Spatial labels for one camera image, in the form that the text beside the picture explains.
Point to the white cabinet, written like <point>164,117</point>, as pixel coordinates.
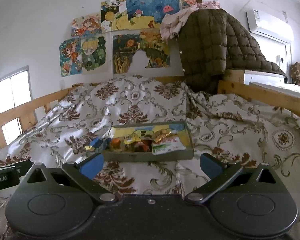
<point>265,76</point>

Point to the floral printed blanket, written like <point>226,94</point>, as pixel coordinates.
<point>240,135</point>

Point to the pink-haired face wall drawing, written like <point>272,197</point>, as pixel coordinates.
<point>190,0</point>

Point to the white wall socket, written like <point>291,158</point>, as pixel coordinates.
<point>280,59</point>

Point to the cartoon children wall poster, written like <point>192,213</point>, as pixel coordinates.
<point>90,55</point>

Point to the blue sea wall painting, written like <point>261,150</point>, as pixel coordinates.
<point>152,11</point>

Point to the swirly torn wall painting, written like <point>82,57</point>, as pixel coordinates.
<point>125,52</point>

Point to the white air conditioner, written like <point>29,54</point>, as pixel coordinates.
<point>270,23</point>

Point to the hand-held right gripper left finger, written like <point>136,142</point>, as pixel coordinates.
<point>91,167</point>

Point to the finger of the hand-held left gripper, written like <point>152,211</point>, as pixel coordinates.
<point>20,165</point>

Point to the orange-haired girl wall drawing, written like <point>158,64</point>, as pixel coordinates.
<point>86,25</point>

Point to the pink floral cloth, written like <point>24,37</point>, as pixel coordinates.
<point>172,25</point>

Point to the white and green snack packet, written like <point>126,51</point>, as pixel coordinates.
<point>168,148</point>

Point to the gold snack packet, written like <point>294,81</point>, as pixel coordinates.
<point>162,136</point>

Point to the yellow moon wall painting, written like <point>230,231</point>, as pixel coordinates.
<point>113,15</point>

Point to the clear cracker packet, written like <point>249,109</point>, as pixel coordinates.
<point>141,146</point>

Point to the grey tray with frog painting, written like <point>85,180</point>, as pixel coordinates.
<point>145,156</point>

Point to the window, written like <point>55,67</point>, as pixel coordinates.
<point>12,92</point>

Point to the yellow snack packet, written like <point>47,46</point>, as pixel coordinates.
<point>131,138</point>

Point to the blue snack packet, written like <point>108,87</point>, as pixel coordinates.
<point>97,143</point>

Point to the wooden bed frame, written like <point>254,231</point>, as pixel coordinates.
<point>265,93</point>

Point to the olive quilted jacket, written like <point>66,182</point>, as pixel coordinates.
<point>210,47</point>

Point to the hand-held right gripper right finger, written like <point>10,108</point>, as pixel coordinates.
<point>211,167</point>

